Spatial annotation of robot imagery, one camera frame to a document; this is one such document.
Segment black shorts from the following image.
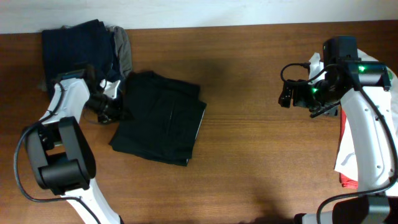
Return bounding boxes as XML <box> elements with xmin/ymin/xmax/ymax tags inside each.
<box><xmin>109</xmin><ymin>71</ymin><xmax>206</xmax><ymax>166</ymax></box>

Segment red and white shirt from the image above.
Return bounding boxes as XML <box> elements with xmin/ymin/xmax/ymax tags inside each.
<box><xmin>307</xmin><ymin>48</ymin><xmax>398</xmax><ymax>190</ymax></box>

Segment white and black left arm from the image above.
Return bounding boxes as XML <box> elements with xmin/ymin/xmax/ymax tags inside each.
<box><xmin>13</xmin><ymin>64</ymin><xmax>129</xmax><ymax>223</ymax></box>

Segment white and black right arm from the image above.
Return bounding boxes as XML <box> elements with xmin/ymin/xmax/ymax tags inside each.
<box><xmin>279</xmin><ymin>36</ymin><xmax>397</xmax><ymax>223</ymax></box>

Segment folded navy blue garment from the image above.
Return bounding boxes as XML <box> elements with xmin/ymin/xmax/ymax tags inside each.
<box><xmin>42</xmin><ymin>19</ymin><xmax>124</xmax><ymax>100</ymax></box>

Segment folded grey garment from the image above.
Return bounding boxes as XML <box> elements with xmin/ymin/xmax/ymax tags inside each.
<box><xmin>36</xmin><ymin>25</ymin><xmax>134</xmax><ymax>93</ymax></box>

